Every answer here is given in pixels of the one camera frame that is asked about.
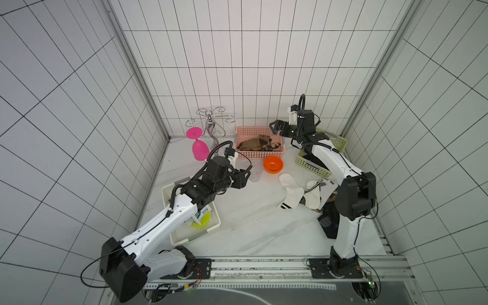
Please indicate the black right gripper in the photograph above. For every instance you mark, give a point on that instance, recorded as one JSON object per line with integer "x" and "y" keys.
{"x": 282, "y": 128}

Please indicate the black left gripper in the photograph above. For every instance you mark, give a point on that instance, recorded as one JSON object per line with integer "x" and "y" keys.
{"x": 239, "y": 178}

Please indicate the brown tan knit sock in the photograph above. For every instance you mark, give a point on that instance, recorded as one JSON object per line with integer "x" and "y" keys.
{"x": 261, "y": 143}

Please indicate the white sock neon yellow toe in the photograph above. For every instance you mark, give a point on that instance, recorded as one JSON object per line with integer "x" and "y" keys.
{"x": 202, "y": 218}

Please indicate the white sock navy stripes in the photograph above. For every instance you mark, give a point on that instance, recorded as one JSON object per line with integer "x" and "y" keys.
{"x": 318, "y": 193}

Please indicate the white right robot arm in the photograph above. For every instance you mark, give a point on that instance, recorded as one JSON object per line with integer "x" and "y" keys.
{"x": 356, "y": 189}

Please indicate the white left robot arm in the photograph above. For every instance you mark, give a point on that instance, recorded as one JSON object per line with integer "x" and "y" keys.
{"x": 127, "y": 265}

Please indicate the pink perforated plastic basket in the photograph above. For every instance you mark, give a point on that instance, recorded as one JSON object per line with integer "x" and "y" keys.
{"x": 246, "y": 133}

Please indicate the green perforated plastic basket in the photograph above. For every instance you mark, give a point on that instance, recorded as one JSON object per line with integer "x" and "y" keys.
{"x": 304, "y": 159}

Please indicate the clear plastic cup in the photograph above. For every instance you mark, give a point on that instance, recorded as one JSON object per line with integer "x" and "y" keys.
{"x": 255, "y": 174}

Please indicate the pink plastic wine glass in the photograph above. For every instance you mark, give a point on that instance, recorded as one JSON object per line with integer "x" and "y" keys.
{"x": 200, "y": 149}

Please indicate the chrome glass holder stand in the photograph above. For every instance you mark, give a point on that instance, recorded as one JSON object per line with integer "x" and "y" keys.
{"x": 210, "y": 118}

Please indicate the orange plastic bowl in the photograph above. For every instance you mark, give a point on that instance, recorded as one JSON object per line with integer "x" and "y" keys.
{"x": 273, "y": 164}

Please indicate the black sock blue squares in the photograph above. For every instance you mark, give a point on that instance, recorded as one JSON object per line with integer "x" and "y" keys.
{"x": 329, "y": 223}

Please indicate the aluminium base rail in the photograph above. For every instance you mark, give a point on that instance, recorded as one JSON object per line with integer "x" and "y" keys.
{"x": 273, "y": 272}

